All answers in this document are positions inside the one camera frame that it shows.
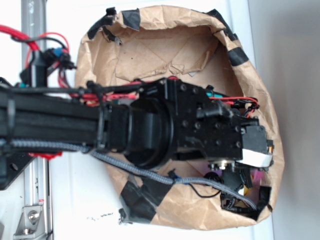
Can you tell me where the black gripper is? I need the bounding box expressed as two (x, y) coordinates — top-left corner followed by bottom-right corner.
(203, 163), (265, 215)

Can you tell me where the yellow rubber duck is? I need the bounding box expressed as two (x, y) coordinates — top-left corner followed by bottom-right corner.
(243, 186), (249, 196)

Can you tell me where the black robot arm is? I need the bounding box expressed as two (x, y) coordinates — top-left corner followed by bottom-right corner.
(0, 77), (273, 216)

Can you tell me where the brown paper bag bin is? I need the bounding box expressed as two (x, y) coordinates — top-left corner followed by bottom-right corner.
(75, 5), (285, 231)

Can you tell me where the grey braided cable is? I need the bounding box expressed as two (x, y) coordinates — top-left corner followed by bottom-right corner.
(9, 139), (258, 210)

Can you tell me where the metal corner bracket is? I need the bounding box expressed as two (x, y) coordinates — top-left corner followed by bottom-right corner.
(13, 205), (46, 240)

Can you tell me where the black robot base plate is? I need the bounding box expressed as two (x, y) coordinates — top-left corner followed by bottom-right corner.
(0, 152), (35, 191)

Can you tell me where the aluminium extrusion rail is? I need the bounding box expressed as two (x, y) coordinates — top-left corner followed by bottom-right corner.
(21, 0), (54, 240)

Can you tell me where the red wire bundle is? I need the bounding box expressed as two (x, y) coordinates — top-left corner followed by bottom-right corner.
(0, 24), (71, 71)

